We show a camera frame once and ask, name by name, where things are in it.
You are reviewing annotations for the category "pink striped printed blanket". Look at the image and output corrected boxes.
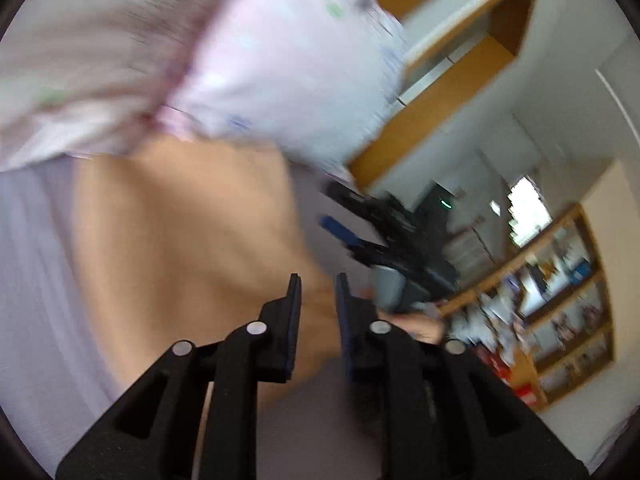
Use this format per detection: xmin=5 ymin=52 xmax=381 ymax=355
xmin=0 ymin=0 xmax=236 ymax=173

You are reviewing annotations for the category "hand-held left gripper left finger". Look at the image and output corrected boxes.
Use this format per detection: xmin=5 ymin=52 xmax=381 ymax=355
xmin=55 ymin=273 xmax=303 ymax=480

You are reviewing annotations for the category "bright window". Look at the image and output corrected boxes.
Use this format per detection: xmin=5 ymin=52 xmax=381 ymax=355
xmin=506 ymin=174 xmax=552 ymax=248

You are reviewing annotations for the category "wooden bookshelf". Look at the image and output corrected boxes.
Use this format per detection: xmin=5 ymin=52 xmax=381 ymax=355
xmin=437 ymin=204 xmax=617 ymax=413

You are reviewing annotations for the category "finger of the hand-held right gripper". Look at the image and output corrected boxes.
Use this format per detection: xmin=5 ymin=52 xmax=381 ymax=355
xmin=326 ymin=181 xmax=388 ymax=218
xmin=319 ymin=214 xmax=396 ymax=267

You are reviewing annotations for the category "person's right hand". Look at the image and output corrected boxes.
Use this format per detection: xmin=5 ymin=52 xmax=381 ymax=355
xmin=376 ymin=309 xmax=447 ymax=346

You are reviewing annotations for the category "wooden wall cabinet frame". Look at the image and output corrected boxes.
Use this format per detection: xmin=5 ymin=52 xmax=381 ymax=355
xmin=347 ymin=0 xmax=545 ymax=190

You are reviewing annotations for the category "beige small garment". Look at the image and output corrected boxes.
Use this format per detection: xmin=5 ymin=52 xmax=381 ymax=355
xmin=74 ymin=137 xmax=346 ymax=413

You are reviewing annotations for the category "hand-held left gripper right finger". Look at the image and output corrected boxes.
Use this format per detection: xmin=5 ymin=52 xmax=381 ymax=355
xmin=335 ymin=273 xmax=592 ymax=480

